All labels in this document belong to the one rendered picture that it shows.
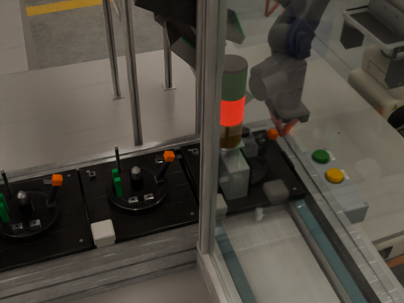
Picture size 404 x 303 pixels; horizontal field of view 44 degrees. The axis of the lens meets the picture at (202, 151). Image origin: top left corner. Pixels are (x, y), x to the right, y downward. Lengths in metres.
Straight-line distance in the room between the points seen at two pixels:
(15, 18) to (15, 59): 0.30
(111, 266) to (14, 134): 0.63
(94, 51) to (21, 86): 1.81
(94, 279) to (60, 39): 2.76
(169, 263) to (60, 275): 0.23
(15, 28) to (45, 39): 1.64
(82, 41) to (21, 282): 2.71
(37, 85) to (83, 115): 0.23
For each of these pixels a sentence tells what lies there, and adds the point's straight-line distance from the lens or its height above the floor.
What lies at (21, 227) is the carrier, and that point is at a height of 1.00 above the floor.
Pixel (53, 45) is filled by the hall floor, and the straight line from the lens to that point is 3.64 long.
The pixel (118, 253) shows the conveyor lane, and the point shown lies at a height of 0.96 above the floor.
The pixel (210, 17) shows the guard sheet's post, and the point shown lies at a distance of 0.71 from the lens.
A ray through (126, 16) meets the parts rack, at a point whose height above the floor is 1.31.
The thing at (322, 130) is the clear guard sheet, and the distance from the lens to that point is 0.48.
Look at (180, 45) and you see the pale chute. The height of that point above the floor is 1.19.
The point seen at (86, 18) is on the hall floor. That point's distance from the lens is 3.93.
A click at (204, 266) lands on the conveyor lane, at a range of 1.08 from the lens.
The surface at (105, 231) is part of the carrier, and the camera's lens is 1.09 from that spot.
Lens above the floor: 1.84
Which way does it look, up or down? 43 degrees down
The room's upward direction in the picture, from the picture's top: 1 degrees clockwise
